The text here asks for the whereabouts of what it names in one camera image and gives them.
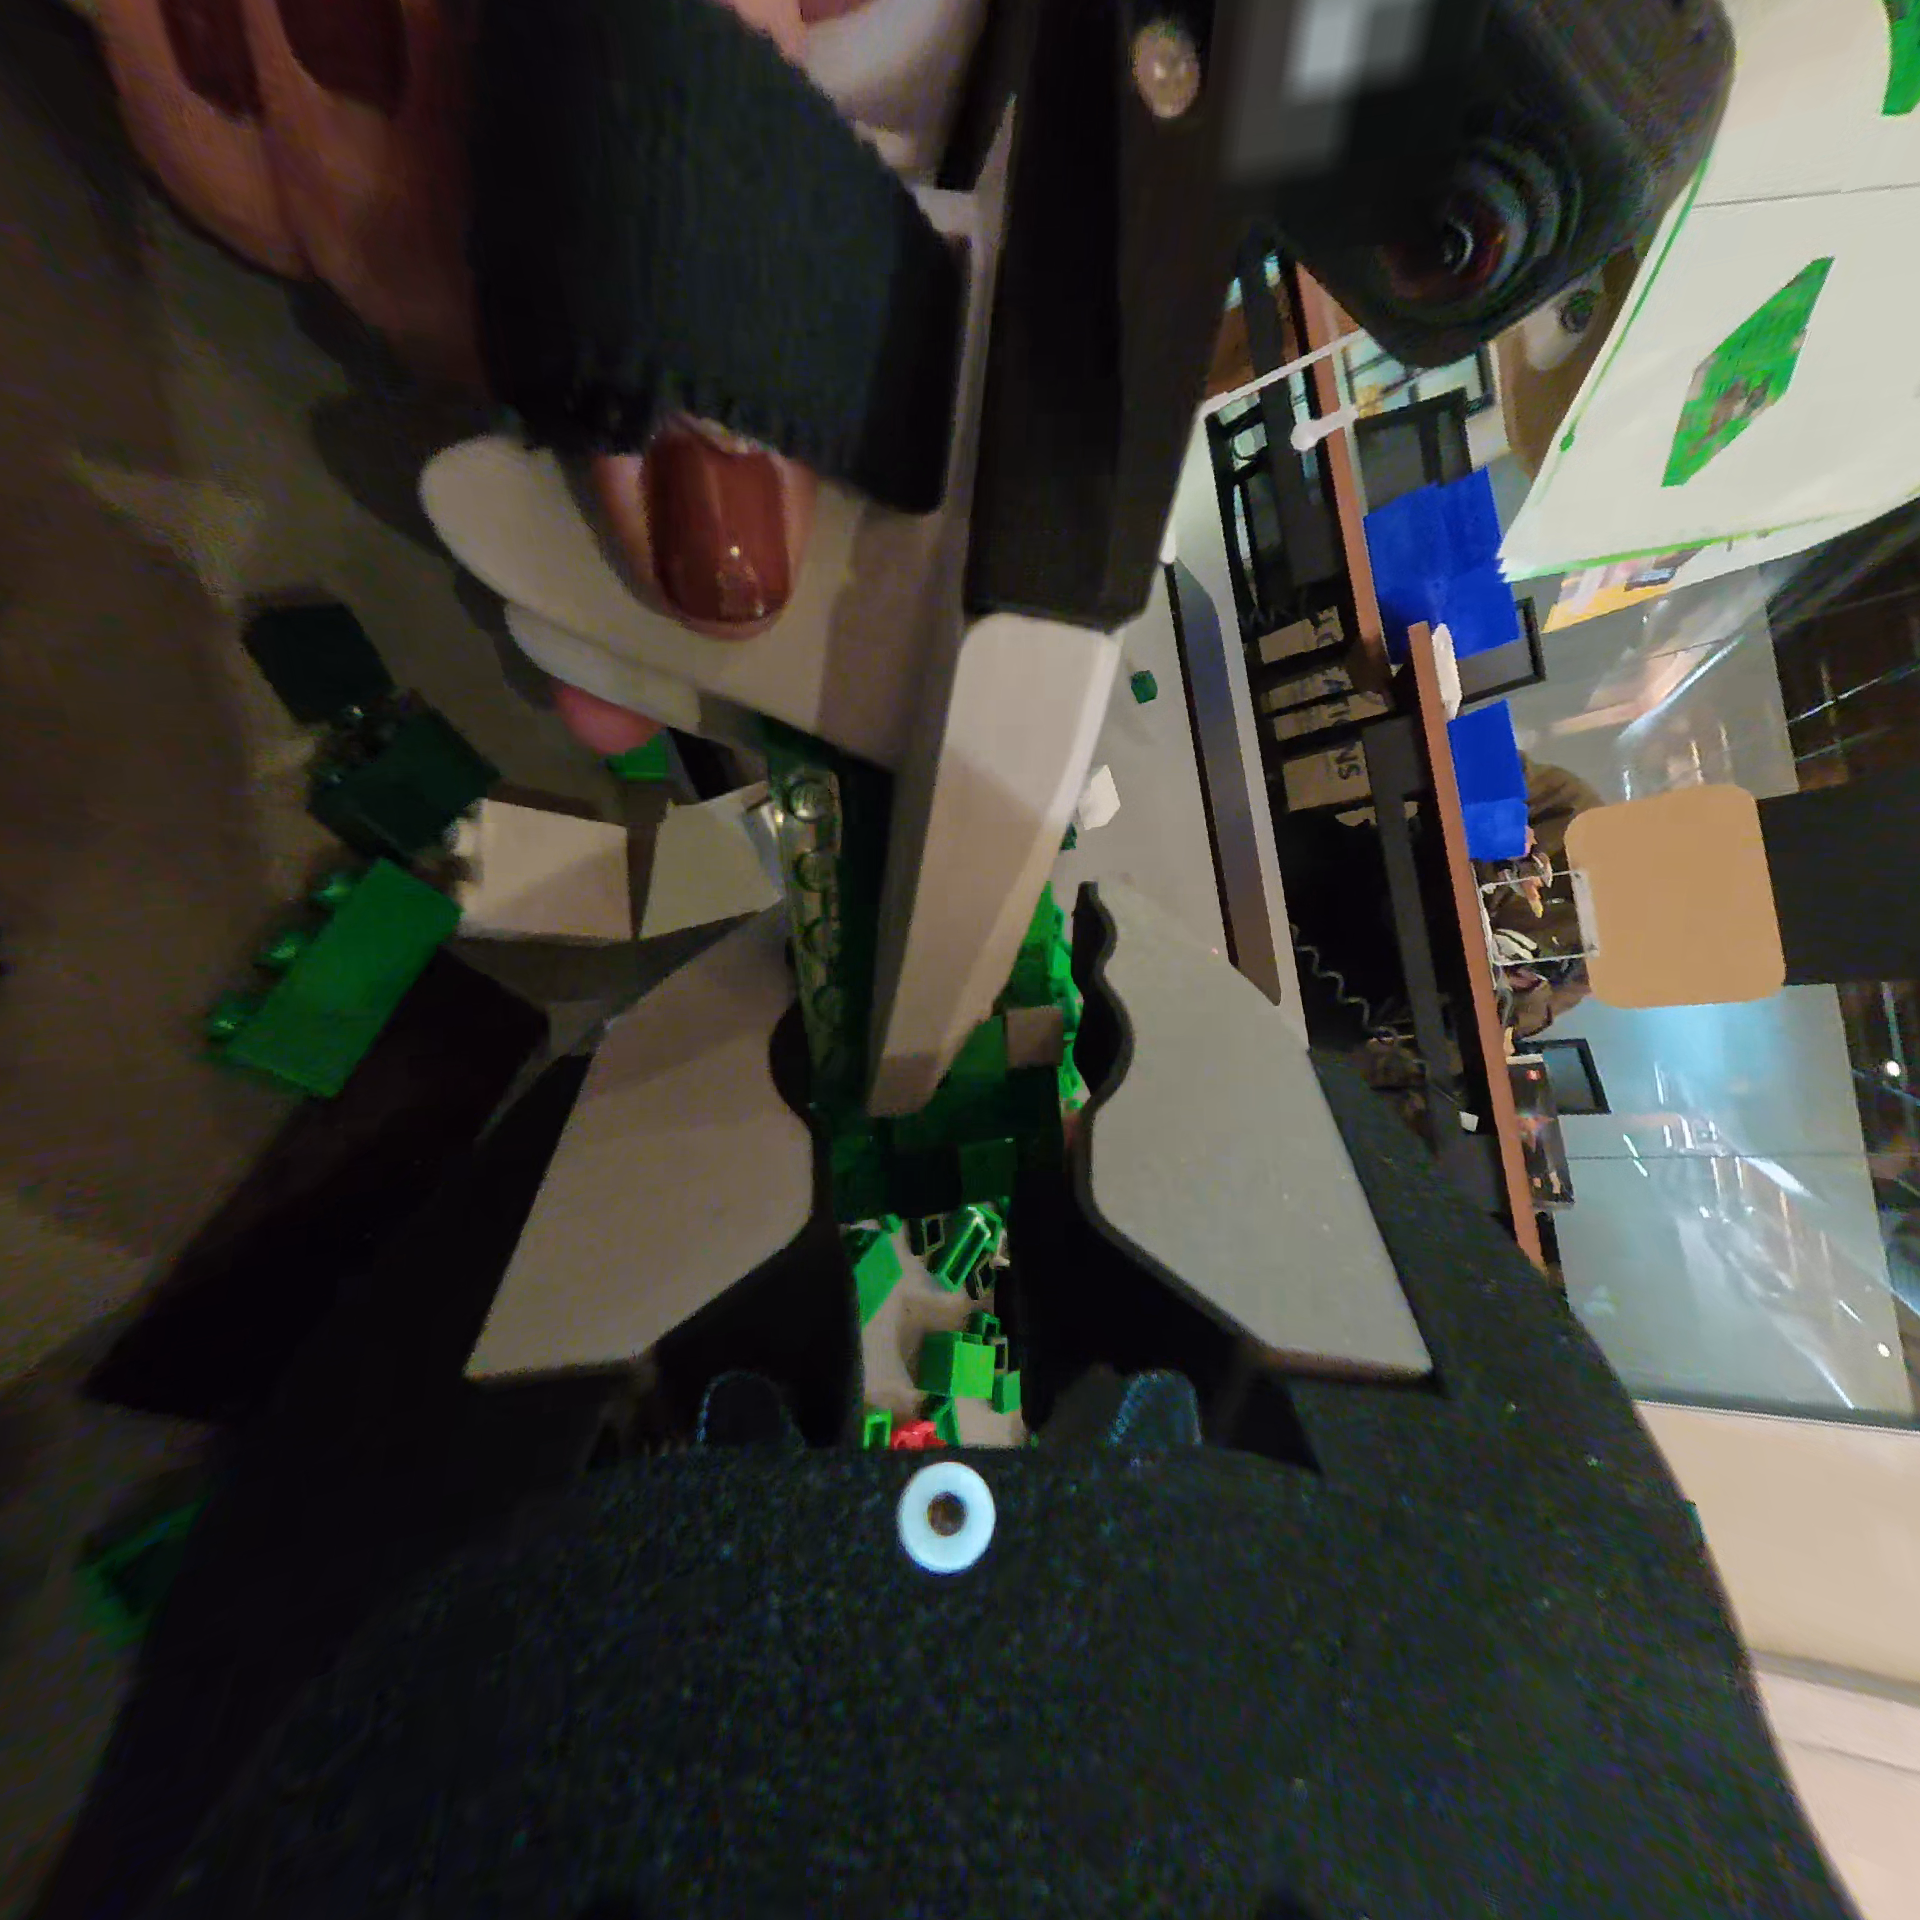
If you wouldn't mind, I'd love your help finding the wooden edged table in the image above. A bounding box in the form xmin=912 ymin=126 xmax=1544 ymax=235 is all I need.
xmin=1407 ymin=622 xmax=1546 ymax=1261
xmin=1289 ymin=270 xmax=1413 ymax=662

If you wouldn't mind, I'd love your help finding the pile of green bricks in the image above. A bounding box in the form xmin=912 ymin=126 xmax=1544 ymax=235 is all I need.
xmin=201 ymin=598 xmax=1080 ymax=1451

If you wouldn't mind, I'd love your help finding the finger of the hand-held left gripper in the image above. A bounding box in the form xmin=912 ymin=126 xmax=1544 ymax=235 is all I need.
xmin=871 ymin=614 xmax=1127 ymax=1120

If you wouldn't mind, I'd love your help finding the yellow printed box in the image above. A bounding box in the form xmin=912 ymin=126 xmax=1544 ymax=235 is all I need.
xmin=1544 ymin=547 xmax=1741 ymax=632

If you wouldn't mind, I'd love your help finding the grey desk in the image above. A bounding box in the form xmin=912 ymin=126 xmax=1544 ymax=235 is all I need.
xmin=0 ymin=0 xmax=1308 ymax=1653

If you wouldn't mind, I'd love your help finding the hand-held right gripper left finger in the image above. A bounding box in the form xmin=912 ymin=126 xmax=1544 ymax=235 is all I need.
xmin=463 ymin=915 xmax=824 ymax=1382

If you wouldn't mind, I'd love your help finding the person's left hand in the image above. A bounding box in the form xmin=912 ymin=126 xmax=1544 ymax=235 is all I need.
xmin=88 ymin=0 xmax=817 ymax=642

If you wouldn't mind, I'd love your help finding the checkered green brick plate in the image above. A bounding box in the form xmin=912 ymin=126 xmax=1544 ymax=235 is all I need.
xmin=768 ymin=719 xmax=1086 ymax=1203

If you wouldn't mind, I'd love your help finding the black desk panel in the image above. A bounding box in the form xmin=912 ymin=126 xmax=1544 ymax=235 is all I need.
xmin=1167 ymin=557 xmax=1286 ymax=1008

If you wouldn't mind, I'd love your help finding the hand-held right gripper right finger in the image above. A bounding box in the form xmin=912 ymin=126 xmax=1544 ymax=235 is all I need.
xmin=1066 ymin=883 xmax=1433 ymax=1382

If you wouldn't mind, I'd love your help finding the clear acrylic stand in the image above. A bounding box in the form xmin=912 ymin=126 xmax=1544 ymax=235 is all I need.
xmin=1476 ymin=861 xmax=1599 ymax=962

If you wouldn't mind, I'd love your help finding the instruction booklet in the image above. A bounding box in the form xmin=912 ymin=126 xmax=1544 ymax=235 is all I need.
xmin=1498 ymin=0 xmax=1920 ymax=579

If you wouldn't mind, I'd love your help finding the blue plastic bin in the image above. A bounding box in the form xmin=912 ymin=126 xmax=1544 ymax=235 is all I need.
xmin=1365 ymin=464 xmax=1517 ymax=662
xmin=1446 ymin=696 xmax=1532 ymax=864

